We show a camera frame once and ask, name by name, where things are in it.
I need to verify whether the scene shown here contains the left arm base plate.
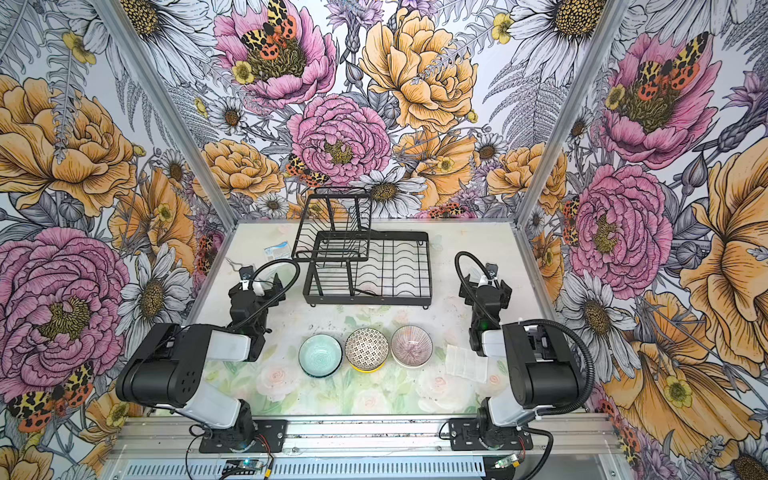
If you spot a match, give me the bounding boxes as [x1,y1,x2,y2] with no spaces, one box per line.
[199,419,288,454]

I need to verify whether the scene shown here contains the brown patterned ceramic bowl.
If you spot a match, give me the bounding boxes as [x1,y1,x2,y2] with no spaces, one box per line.
[344,328,389,373]

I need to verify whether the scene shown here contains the small blue white packet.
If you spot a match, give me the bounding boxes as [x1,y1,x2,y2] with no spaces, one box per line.
[264,241,292,261]

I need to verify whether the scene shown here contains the pink striped ceramic bowl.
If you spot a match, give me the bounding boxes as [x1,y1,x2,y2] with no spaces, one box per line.
[390,325,433,368]

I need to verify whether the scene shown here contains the green circuit board right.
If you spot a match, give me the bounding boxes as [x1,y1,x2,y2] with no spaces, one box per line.
[493,454,521,469]

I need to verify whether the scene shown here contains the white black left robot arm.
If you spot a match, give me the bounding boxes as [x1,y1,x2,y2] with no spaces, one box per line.
[115,259,300,452]

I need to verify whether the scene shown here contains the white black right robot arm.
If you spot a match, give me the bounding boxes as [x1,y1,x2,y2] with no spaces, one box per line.
[448,255,594,451]

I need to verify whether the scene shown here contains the mint green ceramic bowl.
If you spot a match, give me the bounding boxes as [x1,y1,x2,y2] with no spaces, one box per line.
[298,334,343,379]

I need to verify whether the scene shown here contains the metal wire tongs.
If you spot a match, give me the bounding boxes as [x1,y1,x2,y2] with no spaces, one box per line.
[225,257,245,271]

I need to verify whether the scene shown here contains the black wire dish rack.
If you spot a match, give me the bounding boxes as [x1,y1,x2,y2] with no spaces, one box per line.
[292,187,433,309]

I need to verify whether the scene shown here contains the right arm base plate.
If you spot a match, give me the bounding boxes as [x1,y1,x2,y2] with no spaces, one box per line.
[447,417,533,451]

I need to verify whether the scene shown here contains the green circuit board left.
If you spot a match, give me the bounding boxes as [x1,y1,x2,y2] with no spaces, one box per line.
[221,458,266,478]

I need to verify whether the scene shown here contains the aluminium mounting rail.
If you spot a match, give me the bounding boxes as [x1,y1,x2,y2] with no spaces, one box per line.
[108,413,621,461]

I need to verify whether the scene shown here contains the green circuit board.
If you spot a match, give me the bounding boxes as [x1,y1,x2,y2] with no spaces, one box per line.
[493,454,521,469]
[221,458,266,478]

